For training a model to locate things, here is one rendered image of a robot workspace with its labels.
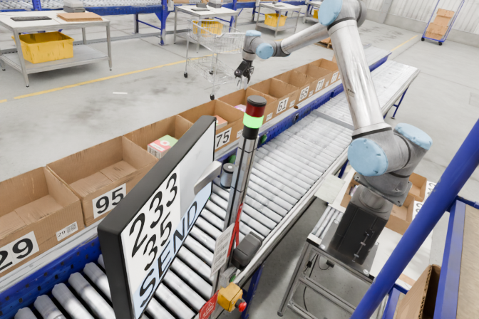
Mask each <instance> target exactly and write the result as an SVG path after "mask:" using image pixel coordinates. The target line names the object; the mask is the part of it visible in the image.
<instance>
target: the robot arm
mask: <svg viewBox="0 0 479 319"><path fill-rule="evenodd" d="M366 15H367V9H366V5H365V4H364V2H363V1H361V0H323V2H322V3H321V6H320V8H319V12H318V20H319V23H317V24H315V25H313V26H311V27H309V28H307V29H305V30H303V31H300V32H299V33H296V34H294V35H293V36H290V37H289V38H285V39H283V40H281V41H265V40H264V39H262V38H261V33H260V32H259V31H254V30H248V31H247V32H246V35H245V39H244V45H243V49H242V60H243V61H242V62H241V63H240V65H239V66H238V67H237V69H236V70H235V72H234V75H235V79H236V86H238V85H239V81H240V79H241V77H242V75H243V76H244V77H246V78H245V79H244V90H246V89H247V86H248V85H249V83H250V78H251V76H250V74H251V75H252V74H253V72H254V66H252V64H253V60H255V58H256V56H258V57H259V58H261V59H264V60H265V59H268V58H270V57H283V58H285V57H288V56H290V55H291V53H292V52H294V51H297V50H299V49H301V48H304V47H307V46H310V45H311V44H313V43H316V42H319V41H322V40H324V39H326V38H329V37H330V39H331V44H332V47H333V49H334V55H335V58H336V62H337V65H338V68H339V73H340V76H341V81H342V84H343V87H344V92H345V95H346V99H347V103H348V106H349V110H350V113H351V118H352V121H353V124H354V129H355V130H354V132H353V134H352V135H351V138H352V141H353V142H352V143H351V144H350V145H349V148H348V152H347V155H348V160H349V161H350V165H351V166H352V167H353V169H354V170H355V171H356V172H358V173H359V174H362V175H363V176H364V177H365V179H366V181H367V182H368V183H369V184H370V185H371V186H373V187H374V188H376V189H377V190H379V191H380V192H383V193H385V194H389V195H393V196H400V195H402V194H403V193H404V192H405V191H406V190H407V187H408V180H409V177H410V176H411V174H412V172H413V171H414V169H415V168H416V167H417V166H418V164H419V163H420V161H421V160H422V159H423V157H424V156H425V154H426V153H427V151H429V149H430V147H431V145H432V144H433V141H432V139H431V138H430V137H429V136H428V135H427V134H426V133H425V132H424V131H422V130H420V129H418V128H417V127H414V126H412V125H409V124H406V123H399V124H397V125H396V126H395V128H394V129H393V130H392V127H391V126H390V125H388V124H386V123H385V122H384V120H383V115H382V113H381V109H380V105H379V103H378V98H377V95H376V91H375V87H374V83H373V81H372V77H371V73H370V70H369V66H368V63H367V60H366V56H365V53H364V48H363V45H362V42H361V38H360V35H359V30H358V28H359V27H360V26H361V25H362V24H363V23H364V21H365V20H366ZM252 70H253V72H252Z"/></svg>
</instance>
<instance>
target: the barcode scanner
mask: <svg viewBox="0 0 479 319"><path fill-rule="evenodd" d="M262 242H263V238H262V237H260V236H258V235H257V234H255V233H254V232H253V231H250V232H249V233H248V234H247V235H246V236H245V237H244V238H243V239H242V240H241V241H240V242H239V245H238V246H237V247H235V248H234V250H233V254H232V256H233V258H234V259H235V260H237V261H238V262H240V265H241V266H240V267H239V268H237V267H236V266H235V267H236V268H237V269H239V270H240V271H241V272H243V271H244V270H245V269H246V267H247V266H248V265H249V263H250V261H251V259H252V258H253V256H254V255H255V254H256V252H258V250H259V249H260V247H261V246H262Z"/></svg>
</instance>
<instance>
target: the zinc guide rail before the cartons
mask: <svg viewBox="0 0 479 319"><path fill-rule="evenodd" d="M391 52H392V51H388V52H386V53H385V54H383V55H382V56H379V57H378V58H376V59H374V60H373V61H371V62H369V63H368V66H370V65H372V64H373V63H375V62H376V61H378V60H380V59H382V58H383V57H385V56H387V55H388V54H390V53H391ZM341 83H342V81H341V79H340V80H338V81H336V82H335V83H333V84H332V85H330V86H328V87H327V88H325V89H323V90H321V91H319V92H318V93H316V94H315V95H313V96H311V97H310V98H307V99H306V100H304V101H302V102H301V103H299V104H298V105H297V106H298V107H299V109H300V108H302V107H304V106H305V105H307V104H309V103H310V102H311V101H313V100H315V99H317V98H318V97H320V96H321V95H323V94H325V93H327V92H328V91H330V90H331V89H333V88H335V87H336V86H338V85H339V84H341ZM299 109H294V107H292V108H290V109H289V110H287V111H286V112H284V113H282V114H281V115H278V116H277V117H275V118H273V119H272V120H270V121H269V122H266V123H265V124H263V125H261V127H259V133H261V132H263V131H265V130H266V129H268V128H269V127H271V126H273V125H275V124H276V123H278V122H279V121H281V120H283V119H284V118H286V117H287V116H289V115H291V114H292V113H294V112H296V111H297V110H299ZM259 133H258V134H259ZM239 141H240V139H238V140H236V141H234V142H232V143H231V144H229V145H228V146H226V147H223V148H222V149H221V150H219V151H217V152H215V160H218V159H219V158H221V157H223V156H224V155H226V154H227V153H229V152H231V151H233V150H234V149H235V148H237V147H238V145H239ZM104 218H105V217H104ZM104 218H102V219H101V220H99V221H97V222H96V223H94V224H92V225H90V226H89V227H87V228H85V229H84V230H82V231H80V232H78V233H77V234H75V235H73V236H72V237H70V238H68V239H66V240H65V241H63V242H61V243H60V244H58V245H56V246H54V247H53V248H51V249H49V250H48V251H46V252H44V253H43V254H41V255H39V256H37V257H36V258H34V259H32V260H30V261H29V262H27V263H25V264H24V265H22V266H20V267H18V268H17V269H15V270H14V271H12V272H10V273H8V274H6V275H5V276H3V277H1V278H0V293H2V292H3V291H5V290H6V289H8V288H10V287H12V286H13V285H15V284H16V283H18V282H19V281H21V280H23V279H25V278H26V277H27V276H30V275H31V274H32V273H34V272H36V271H37V270H39V269H40V268H43V267H44V266H45V265H47V264H49V263H50V262H52V261H54V260H55V259H57V258H58V257H60V256H62V255H64V254H65V253H67V252H68V251H70V250H71V249H73V248H75V247H77V246H78V245H79V244H82V243H83V242H84V241H86V240H88V239H89V238H91V237H92V236H94V235H96V234H97V233H98V232H97V227H98V225H99V223H100V222H101V221H102V220H103V219H104Z"/></svg>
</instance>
